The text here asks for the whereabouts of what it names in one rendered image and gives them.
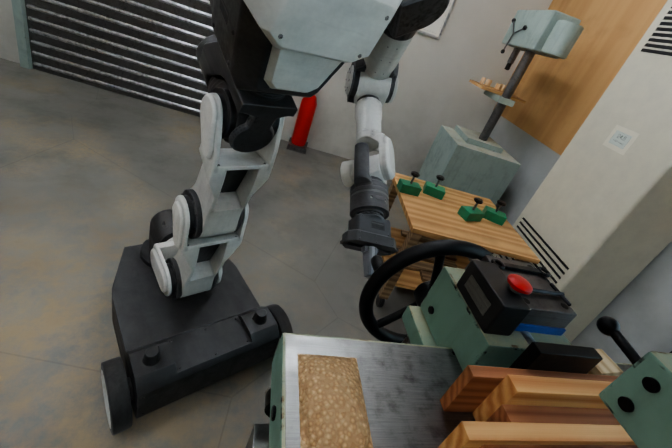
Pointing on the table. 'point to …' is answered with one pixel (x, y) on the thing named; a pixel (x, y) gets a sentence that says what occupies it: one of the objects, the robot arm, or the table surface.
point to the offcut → (605, 366)
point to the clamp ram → (556, 357)
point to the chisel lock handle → (617, 336)
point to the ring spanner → (522, 268)
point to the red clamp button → (519, 284)
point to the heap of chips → (331, 403)
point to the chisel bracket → (644, 400)
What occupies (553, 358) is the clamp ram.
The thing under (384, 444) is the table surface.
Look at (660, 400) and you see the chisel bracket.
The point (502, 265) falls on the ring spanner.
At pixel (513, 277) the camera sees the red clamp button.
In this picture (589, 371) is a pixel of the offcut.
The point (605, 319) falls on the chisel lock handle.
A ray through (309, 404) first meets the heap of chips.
